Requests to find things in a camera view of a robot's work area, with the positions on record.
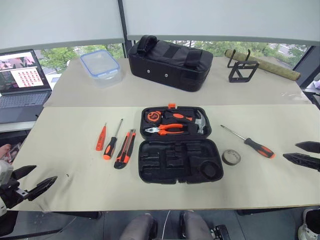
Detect black foot pedal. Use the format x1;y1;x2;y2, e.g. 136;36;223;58
211;224;231;240

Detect black orange handled screwdriver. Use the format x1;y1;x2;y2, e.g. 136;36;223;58
103;118;124;161
220;124;277;160

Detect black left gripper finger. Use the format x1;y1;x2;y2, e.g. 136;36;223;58
26;175;59;202
12;164;38;180

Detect open laptop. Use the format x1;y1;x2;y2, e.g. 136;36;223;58
0;49;53;125

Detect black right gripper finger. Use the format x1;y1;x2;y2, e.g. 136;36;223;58
294;141;320;154
282;152;320;172

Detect black fabric bag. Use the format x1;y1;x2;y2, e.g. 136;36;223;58
127;34;214;93

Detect grey rounded shape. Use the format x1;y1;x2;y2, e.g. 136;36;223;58
119;213;158;240
179;211;215;240

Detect white black shoe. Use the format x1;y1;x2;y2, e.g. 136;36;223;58
297;208;320;240

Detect orange black utility knife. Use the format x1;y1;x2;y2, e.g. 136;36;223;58
113;128;137;170

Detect black tool case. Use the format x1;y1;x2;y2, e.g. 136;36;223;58
137;103;224;185

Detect claw hammer orange black handle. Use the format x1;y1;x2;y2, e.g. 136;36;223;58
163;109;207;136

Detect orange handled pliers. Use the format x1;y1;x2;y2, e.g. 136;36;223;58
144;123;185;137

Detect orange voltage tester pen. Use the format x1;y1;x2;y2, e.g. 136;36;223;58
95;122;108;152

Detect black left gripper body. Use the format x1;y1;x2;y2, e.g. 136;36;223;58
0;174;29;210

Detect orange tape measure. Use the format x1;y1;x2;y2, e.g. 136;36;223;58
146;111;163;124

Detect thin white cable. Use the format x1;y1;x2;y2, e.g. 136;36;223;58
162;209;172;240

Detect white roller blind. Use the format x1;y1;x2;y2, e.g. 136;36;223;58
122;0;320;47
0;0;125;51

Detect black metal wire stand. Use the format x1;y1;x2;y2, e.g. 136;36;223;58
226;49;261;84

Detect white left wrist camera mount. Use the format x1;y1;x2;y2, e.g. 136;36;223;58
0;159;14;186

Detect grey tape roll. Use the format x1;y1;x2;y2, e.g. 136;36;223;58
221;149;242;167

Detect olive rolled mat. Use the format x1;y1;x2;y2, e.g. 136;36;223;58
224;48;301;81

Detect dark window frame post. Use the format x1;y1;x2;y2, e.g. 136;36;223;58
117;0;129;60

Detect clear container blue lid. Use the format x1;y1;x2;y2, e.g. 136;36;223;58
79;49;123;89

